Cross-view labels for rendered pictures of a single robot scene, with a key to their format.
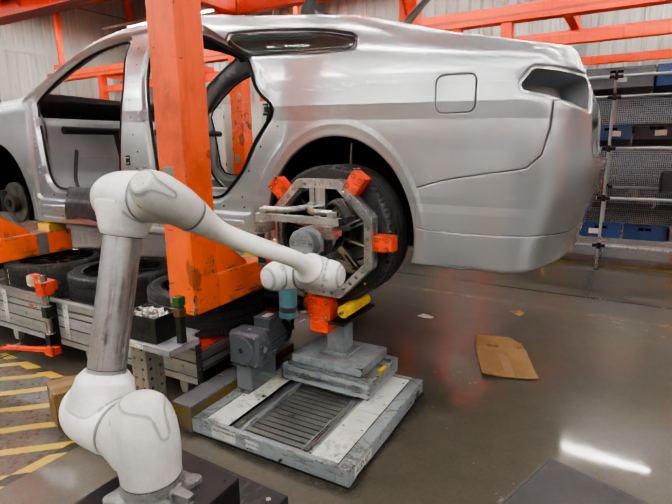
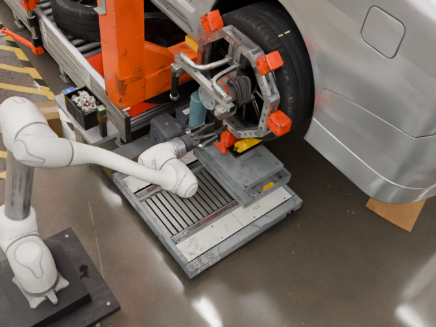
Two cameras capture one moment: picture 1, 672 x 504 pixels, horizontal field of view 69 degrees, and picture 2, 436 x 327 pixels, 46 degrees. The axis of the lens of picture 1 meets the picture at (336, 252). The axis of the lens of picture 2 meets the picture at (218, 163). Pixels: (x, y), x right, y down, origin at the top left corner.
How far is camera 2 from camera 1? 1.37 m
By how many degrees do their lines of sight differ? 40
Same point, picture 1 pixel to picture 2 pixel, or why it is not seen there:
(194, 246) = (121, 63)
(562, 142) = not seen: outside the picture
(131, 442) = (19, 276)
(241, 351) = (156, 139)
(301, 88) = not seen: outside the picture
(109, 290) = (12, 180)
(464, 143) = (373, 82)
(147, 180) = (21, 154)
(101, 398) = (10, 233)
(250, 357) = not seen: hidden behind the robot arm
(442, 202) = (339, 114)
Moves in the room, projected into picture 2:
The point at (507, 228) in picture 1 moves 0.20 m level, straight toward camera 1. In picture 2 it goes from (381, 169) to (355, 196)
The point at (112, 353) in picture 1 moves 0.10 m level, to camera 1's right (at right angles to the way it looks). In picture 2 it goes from (17, 211) to (38, 220)
